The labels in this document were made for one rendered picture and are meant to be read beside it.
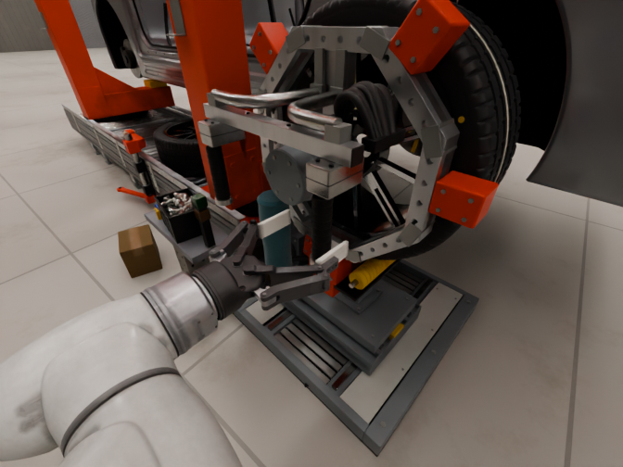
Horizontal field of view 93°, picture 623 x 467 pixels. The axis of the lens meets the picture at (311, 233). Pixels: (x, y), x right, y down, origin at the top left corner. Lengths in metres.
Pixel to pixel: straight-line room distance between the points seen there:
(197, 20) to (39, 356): 0.89
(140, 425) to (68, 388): 0.08
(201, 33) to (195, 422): 0.95
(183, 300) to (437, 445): 1.04
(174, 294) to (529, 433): 1.26
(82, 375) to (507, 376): 1.39
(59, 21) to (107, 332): 2.66
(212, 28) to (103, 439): 0.98
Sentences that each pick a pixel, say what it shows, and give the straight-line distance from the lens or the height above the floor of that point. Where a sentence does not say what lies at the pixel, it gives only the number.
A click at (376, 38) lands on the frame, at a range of 0.63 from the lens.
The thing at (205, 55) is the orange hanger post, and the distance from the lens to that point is 1.05.
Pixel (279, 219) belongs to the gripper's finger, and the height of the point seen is 0.84.
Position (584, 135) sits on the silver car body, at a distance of 1.04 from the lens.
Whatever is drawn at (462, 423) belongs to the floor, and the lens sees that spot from 1.32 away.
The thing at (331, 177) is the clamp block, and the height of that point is 0.94.
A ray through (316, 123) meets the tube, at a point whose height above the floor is 1.00.
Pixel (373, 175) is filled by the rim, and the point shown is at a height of 0.80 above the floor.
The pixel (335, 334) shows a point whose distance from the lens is 1.21.
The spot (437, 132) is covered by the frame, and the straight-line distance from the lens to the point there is 0.58.
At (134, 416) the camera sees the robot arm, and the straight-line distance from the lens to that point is 0.30.
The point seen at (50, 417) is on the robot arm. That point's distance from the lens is 0.36.
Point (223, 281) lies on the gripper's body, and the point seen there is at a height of 0.86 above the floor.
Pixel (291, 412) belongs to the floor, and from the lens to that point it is 1.22.
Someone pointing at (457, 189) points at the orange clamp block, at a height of 0.88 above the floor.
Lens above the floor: 1.13
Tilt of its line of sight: 36 degrees down
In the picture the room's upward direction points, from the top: straight up
